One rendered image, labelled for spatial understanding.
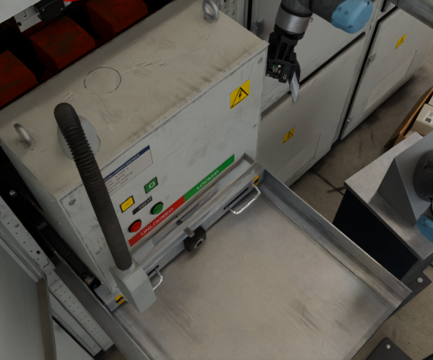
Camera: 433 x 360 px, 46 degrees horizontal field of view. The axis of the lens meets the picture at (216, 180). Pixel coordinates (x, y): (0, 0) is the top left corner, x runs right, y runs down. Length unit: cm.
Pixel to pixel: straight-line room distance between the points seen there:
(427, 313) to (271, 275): 112
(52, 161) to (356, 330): 83
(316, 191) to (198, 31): 154
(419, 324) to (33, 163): 179
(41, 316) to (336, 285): 74
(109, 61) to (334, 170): 170
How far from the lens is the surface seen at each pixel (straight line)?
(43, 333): 136
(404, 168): 150
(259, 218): 140
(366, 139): 267
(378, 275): 137
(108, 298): 126
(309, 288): 134
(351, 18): 108
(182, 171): 106
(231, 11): 122
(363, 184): 162
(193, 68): 97
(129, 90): 95
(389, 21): 208
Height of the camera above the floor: 210
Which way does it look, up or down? 59 degrees down
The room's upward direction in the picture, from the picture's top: 1 degrees counter-clockwise
